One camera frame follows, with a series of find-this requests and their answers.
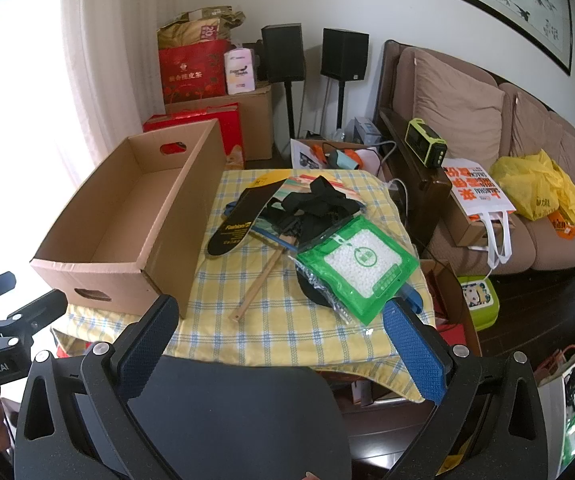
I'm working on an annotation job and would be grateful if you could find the dark grey chair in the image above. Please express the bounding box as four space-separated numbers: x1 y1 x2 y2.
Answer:
124 364 352 480

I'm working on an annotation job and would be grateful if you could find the teal device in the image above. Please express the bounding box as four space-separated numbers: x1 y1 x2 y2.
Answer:
330 150 363 171

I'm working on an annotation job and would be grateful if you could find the painted paper hand fan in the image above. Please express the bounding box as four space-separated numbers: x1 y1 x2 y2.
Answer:
230 172 368 323

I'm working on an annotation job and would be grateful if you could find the green cartoon container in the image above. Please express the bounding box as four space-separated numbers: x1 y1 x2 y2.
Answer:
456 276 499 331

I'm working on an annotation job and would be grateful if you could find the yellow plastic bag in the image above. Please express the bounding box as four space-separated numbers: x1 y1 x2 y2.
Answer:
490 149 575 223

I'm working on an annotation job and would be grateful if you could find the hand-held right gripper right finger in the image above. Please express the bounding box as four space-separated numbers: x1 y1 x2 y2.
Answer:
381 300 563 480

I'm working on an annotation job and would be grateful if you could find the yellow plaid cloth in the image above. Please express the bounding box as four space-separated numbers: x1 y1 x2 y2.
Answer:
50 167 438 403

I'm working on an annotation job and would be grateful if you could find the black strap bundle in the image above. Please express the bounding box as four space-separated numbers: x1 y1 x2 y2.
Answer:
262 176 361 241

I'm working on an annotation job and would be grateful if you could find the gold paper bag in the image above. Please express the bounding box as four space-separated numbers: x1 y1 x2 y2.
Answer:
157 6 245 51

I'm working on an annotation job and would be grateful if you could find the red gift bag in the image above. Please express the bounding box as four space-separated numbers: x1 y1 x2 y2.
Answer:
158 40 230 106

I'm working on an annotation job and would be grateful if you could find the brown sofa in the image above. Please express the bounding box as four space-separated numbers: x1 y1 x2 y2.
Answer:
375 40 575 276

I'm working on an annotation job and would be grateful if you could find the green and black radio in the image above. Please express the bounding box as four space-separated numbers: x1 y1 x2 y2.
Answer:
404 118 448 167

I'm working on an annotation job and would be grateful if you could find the flat brown cardboard box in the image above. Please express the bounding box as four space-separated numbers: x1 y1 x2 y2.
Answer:
447 195 515 248

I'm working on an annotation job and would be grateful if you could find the black shoe insole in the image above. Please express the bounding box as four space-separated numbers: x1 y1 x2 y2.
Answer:
297 267 348 311
206 172 293 257

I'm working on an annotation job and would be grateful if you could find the large beige sofa cushion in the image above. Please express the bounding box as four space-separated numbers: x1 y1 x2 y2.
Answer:
412 62 505 158

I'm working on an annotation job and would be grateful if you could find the white cable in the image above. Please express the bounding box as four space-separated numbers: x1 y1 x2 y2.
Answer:
377 140 409 211

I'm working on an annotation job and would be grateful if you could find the white curtain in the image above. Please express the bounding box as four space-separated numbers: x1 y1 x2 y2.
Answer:
0 0 98 281

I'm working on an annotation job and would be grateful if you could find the black speaker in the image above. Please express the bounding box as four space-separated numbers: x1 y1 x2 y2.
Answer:
261 24 305 83
321 28 369 81

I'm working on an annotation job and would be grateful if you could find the red gift box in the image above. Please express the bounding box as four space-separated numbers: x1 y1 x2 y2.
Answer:
143 104 244 171

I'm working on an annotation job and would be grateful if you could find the large closed cardboard carton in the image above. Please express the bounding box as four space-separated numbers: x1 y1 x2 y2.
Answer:
164 84 274 161

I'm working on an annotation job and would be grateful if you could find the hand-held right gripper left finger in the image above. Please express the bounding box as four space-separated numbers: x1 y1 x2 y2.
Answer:
14 294 180 480

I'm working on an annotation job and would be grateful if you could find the small beige sofa cushion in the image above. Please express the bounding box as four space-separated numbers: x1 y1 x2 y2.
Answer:
510 91 575 171

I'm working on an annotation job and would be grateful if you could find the white pink tissue pack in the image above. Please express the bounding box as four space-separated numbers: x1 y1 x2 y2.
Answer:
224 47 255 95

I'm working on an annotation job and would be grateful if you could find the orange packet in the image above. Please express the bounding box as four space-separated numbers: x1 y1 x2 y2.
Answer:
547 212 575 238

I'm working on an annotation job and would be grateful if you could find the white orange-print tote bag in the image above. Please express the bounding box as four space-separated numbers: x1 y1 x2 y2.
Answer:
442 157 518 268

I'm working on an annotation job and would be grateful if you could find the blue plastic clothes hanger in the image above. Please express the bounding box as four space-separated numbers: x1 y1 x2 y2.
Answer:
224 201 424 314

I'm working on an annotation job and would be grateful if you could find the brown cardboard box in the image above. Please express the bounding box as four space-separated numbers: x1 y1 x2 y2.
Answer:
447 195 515 248
30 119 228 320

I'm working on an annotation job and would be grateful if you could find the green desiccant bag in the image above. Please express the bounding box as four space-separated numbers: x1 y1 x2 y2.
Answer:
295 216 421 326

